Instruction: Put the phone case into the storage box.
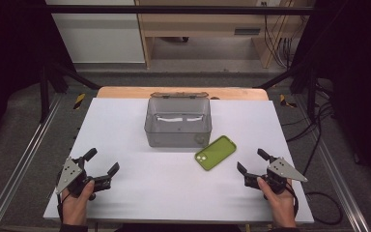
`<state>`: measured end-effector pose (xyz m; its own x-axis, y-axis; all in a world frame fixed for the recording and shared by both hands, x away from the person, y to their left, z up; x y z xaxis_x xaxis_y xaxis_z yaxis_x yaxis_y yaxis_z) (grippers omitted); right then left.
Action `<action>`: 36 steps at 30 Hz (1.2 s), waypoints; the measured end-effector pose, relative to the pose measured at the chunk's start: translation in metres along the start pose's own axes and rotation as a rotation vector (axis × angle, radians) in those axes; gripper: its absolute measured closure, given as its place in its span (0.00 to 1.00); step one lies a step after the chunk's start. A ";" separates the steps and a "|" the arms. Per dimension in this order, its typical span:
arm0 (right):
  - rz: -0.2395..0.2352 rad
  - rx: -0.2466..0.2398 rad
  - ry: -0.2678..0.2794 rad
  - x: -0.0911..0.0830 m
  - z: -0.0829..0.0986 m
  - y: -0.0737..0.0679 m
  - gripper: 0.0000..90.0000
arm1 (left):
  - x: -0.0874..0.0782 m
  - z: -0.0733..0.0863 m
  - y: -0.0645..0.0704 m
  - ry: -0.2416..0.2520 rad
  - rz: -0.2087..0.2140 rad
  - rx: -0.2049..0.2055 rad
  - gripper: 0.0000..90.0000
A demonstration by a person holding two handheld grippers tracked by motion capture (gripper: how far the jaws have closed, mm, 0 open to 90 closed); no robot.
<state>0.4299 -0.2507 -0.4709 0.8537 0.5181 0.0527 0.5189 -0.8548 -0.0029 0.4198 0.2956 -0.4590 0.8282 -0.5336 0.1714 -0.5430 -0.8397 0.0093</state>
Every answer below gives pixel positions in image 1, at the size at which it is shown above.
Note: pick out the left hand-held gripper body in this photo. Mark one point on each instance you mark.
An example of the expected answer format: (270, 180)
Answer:
(74, 176)

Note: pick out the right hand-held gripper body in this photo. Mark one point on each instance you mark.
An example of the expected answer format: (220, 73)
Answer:
(280, 175)

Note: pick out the green phone case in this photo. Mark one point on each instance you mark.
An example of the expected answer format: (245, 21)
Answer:
(215, 153)

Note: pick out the grey transparent plastic box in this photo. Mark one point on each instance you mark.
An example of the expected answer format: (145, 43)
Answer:
(177, 124)

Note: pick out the person's left hand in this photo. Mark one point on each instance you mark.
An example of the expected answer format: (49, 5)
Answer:
(77, 206)

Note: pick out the person's right hand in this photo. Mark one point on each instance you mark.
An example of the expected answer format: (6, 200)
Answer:
(280, 206)

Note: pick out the white table sheet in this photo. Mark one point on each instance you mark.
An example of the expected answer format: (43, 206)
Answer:
(161, 187)

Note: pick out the yellow black tape marker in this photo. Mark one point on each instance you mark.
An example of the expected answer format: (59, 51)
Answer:
(283, 100)
(79, 101)

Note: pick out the wooden table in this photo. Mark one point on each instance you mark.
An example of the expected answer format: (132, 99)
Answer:
(125, 92)

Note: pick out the white cabinet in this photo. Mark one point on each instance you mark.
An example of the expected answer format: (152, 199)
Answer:
(99, 38)

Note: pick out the black curtain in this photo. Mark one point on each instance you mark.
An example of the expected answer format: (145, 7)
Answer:
(357, 80)
(9, 64)

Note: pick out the wooden desk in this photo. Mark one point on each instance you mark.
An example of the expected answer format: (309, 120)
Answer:
(206, 22)

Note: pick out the aluminium floor rail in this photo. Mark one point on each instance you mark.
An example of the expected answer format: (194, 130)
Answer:
(335, 167)
(22, 158)

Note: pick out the black frame strut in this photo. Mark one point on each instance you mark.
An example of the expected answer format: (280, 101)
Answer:
(45, 93)
(310, 93)

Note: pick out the black horizontal frame bar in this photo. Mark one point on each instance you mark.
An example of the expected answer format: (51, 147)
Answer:
(174, 9)

